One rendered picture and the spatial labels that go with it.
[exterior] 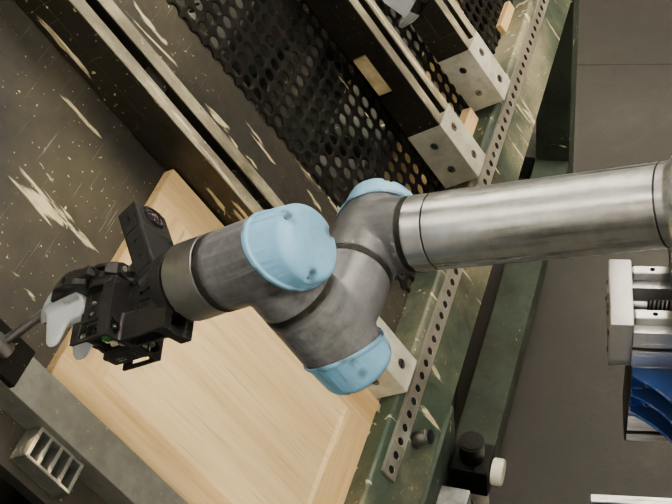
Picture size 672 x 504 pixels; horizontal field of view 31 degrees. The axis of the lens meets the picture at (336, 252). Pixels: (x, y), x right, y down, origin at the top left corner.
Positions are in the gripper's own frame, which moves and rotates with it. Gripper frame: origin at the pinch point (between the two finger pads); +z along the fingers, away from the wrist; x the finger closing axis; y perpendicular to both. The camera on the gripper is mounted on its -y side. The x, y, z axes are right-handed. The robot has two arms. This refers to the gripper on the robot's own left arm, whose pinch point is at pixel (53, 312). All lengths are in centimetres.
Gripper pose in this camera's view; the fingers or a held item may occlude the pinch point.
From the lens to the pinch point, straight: 129.6
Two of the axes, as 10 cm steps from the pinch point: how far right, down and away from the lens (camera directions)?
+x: 6.3, 4.1, 6.6
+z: -7.7, 2.6, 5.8
